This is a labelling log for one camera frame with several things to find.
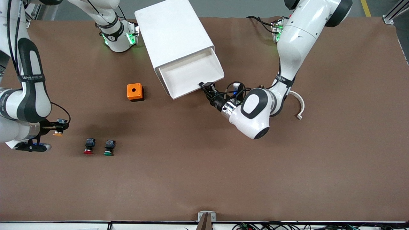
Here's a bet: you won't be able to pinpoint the white table edge rail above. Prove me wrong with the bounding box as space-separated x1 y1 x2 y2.
0 221 409 230

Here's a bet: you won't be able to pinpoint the yellow mushroom push button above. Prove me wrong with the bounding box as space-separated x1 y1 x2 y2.
53 119 68 137

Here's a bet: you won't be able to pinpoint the black arm base cable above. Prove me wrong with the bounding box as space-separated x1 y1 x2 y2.
246 15 277 34

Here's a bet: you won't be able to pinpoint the orange button enclosure box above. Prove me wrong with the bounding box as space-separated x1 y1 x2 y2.
127 83 144 102

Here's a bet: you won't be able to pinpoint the red mushroom push button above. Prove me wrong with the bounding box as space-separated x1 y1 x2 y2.
83 138 96 155

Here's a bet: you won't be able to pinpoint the aluminium frame profile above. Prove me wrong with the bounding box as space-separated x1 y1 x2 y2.
382 0 409 25
24 1 43 20

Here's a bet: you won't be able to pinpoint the grey metal bracket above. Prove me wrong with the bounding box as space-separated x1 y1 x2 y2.
198 211 216 222

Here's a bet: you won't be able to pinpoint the green mushroom push button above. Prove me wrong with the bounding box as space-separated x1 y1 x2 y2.
103 139 116 157

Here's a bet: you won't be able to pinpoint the tangled black cables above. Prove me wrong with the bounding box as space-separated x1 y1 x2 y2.
233 221 409 230

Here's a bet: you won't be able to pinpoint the white curved plastic arc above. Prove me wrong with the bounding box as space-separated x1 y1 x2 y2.
289 90 305 120

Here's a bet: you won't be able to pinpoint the brown post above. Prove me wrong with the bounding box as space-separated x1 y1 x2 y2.
197 213 213 230

